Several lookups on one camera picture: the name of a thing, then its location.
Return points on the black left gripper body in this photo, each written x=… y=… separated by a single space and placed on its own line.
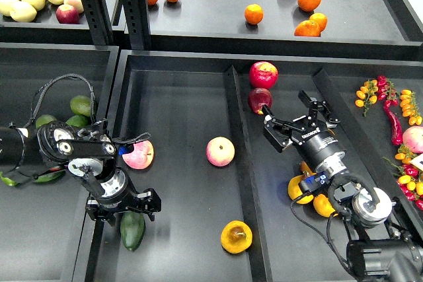
x=119 y=194

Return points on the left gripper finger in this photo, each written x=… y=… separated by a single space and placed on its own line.
x=97 y=214
x=148 y=202

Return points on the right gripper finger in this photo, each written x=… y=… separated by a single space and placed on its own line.
x=316 y=107
x=277 y=132

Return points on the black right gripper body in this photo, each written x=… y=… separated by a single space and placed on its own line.
x=317 y=147

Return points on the dark green avocado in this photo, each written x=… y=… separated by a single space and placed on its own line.
x=132 y=228

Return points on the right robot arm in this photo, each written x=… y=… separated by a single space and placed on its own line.
x=360 y=232

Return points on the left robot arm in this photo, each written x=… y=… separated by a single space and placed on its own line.
x=89 y=154

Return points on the green avocado bottom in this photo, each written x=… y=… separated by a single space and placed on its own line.
x=49 y=177

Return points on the green avocado middle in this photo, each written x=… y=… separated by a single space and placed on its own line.
x=78 y=121

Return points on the bright green avocado far left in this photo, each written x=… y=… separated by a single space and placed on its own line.
x=8 y=181

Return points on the green avocado top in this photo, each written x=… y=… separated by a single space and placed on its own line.
x=81 y=105

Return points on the green avocado upper left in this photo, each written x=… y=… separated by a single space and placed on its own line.
x=44 y=119

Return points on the dark red apple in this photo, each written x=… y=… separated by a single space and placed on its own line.
x=259 y=97

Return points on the pink apple left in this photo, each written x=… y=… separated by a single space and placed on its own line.
x=141 y=156

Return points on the pink apple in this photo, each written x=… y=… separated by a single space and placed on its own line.
x=220 y=151
x=141 y=156

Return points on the orange cherry tomato cluster left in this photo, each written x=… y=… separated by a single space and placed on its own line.
x=366 y=96

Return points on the orange cherry tomato cluster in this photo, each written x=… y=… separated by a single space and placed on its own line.
x=366 y=96
x=409 y=107

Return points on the black left tray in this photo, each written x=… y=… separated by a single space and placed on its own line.
x=41 y=224

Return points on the black tray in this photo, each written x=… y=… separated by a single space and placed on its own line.
x=41 y=224
x=180 y=100

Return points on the bright red apple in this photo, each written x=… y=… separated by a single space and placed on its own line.
x=263 y=74

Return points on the pink apple centre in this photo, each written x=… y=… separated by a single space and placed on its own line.
x=220 y=151

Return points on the red cherry tomato cluster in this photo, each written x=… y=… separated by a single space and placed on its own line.
x=386 y=92

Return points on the black middle tray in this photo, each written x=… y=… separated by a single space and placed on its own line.
x=180 y=100

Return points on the front orange shelf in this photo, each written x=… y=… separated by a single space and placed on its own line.
x=308 y=28

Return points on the red chili pepper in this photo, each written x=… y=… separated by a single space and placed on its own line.
x=396 y=128

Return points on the small orange right shelf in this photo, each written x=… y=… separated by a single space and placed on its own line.
x=321 y=19

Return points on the orange cherry tomato cluster right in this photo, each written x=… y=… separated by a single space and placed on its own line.
x=409 y=107

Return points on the pink apple right edge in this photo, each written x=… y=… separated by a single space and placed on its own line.
x=412 y=139

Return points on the mixed cherry tomatoes lower right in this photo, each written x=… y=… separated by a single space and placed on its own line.
x=408 y=177

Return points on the white label card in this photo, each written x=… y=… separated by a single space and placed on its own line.
x=417 y=161

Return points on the orange centre shelf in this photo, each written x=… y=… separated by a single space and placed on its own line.
x=253 y=14

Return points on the black tray divider right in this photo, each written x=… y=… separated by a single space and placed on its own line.
x=369 y=135

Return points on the black tray divider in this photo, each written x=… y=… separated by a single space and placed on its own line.
x=250 y=203
x=369 y=135

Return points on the black tray divider left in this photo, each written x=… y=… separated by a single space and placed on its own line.
x=250 y=203

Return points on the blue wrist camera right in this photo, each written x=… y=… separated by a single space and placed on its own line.
x=315 y=184

